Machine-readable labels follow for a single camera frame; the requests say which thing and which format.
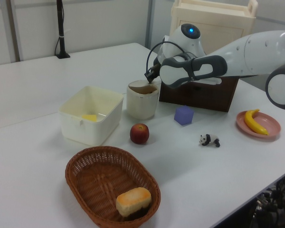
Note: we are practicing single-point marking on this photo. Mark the cream plastic open box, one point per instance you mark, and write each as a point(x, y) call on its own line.
point(90, 130)

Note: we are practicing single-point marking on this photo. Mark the golden bread loaf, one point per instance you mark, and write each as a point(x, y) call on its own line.
point(133, 199)

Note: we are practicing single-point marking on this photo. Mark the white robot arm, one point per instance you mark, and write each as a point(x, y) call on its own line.
point(251, 54)

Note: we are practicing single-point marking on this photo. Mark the panda figurine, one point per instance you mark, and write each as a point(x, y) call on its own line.
point(210, 139)

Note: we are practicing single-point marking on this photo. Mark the yellow foam cube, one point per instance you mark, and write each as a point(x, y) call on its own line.
point(89, 117)

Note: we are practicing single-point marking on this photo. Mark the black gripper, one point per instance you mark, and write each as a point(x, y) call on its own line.
point(155, 68)

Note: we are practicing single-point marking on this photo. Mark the cream plastic storage cabinet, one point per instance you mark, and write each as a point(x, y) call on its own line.
point(216, 23)

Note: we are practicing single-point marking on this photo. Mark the dark brown wooden drawer box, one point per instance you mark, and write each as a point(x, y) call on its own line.
point(204, 98)

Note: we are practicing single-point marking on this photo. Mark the yellow banana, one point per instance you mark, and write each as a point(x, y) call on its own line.
point(250, 122)

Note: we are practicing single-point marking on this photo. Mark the purple foam cube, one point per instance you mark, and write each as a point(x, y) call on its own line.
point(184, 115)

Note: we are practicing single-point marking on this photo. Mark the pink plate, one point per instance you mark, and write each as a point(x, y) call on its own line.
point(272, 123)

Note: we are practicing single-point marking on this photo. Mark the red apple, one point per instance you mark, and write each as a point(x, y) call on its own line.
point(139, 134)

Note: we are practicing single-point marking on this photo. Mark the brown wicker basket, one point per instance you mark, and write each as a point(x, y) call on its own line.
point(97, 175)

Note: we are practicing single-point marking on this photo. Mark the black camera stand pole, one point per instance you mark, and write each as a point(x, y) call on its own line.
point(60, 23)

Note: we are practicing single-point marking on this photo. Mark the small cream trash can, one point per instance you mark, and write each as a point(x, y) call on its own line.
point(141, 102)

